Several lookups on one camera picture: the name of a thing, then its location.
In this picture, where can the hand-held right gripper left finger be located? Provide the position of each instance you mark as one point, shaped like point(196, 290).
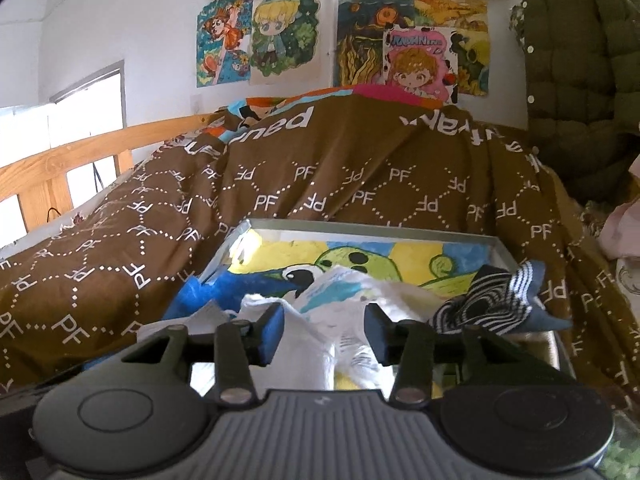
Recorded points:
point(270, 335)

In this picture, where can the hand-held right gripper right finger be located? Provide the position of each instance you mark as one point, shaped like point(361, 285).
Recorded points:
point(377, 335)

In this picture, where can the white cloth with blue print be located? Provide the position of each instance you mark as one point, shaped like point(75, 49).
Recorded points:
point(340, 300)

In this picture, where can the black white striped sock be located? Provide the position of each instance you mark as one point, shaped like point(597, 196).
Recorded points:
point(475, 310)

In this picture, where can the grey cardboard box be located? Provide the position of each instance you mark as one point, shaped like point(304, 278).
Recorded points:
point(375, 232)

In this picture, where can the brown printed blanket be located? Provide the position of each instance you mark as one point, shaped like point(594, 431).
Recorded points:
point(350, 170)

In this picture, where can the pink cartoon figure poster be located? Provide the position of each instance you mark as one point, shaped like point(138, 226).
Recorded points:
point(415, 70)

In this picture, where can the pink garment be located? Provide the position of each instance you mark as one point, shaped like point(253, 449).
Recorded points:
point(622, 225)

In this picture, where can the swirly painted poster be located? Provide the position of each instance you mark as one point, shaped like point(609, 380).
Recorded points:
point(360, 45)

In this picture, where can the orange-haired cartoon girl poster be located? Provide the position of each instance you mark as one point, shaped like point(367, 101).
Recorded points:
point(222, 45)

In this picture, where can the blond cartoon figure poster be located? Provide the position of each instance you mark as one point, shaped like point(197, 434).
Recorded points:
point(282, 35)

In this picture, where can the olive green puffer jacket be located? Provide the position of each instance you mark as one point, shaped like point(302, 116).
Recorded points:
point(575, 85)

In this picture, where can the wooden bed rail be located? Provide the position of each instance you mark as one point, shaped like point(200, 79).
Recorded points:
point(75, 160)

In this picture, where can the window with grey frame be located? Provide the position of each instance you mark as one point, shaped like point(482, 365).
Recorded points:
point(90, 100)

